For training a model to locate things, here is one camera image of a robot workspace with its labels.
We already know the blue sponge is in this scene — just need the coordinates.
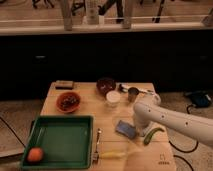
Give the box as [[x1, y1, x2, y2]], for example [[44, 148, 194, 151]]
[[115, 120, 136, 139]]

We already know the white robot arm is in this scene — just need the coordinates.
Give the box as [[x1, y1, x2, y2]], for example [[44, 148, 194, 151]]
[[133, 94, 213, 148]]

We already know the green plastic tray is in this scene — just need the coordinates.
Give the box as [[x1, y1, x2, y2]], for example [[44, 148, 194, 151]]
[[20, 116, 93, 170]]

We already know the dark red bowl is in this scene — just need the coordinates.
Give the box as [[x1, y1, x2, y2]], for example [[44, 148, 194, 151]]
[[96, 77, 116, 96]]

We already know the white round container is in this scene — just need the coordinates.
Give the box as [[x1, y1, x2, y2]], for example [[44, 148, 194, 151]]
[[106, 91, 121, 107]]

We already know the black and white marker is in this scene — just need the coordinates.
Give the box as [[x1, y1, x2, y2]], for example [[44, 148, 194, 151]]
[[118, 84, 155, 94]]

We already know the small metal cup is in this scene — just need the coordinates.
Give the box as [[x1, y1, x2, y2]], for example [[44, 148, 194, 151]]
[[128, 87, 139, 102]]

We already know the orange bowl with food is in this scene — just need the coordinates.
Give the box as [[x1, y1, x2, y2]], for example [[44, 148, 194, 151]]
[[56, 91, 81, 113]]

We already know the dark brush block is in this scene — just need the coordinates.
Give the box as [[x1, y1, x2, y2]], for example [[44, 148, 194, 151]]
[[55, 80, 74, 90]]

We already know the green chili pepper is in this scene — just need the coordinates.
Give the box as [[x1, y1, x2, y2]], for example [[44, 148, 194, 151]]
[[143, 127, 165, 146]]

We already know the yellow banana toy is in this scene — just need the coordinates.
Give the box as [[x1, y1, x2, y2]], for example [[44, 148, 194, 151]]
[[100, 152, 126, 159]]

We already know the dark blue bag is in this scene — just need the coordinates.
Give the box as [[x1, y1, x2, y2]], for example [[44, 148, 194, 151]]
[[184, 91, 212, 108]]

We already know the orange fruit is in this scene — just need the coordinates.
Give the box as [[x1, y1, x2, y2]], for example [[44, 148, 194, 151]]
[[27, 147, 44, 163]]

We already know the black cable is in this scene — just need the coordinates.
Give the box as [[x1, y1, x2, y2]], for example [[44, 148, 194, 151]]
[[168, 103, 200, 171]]

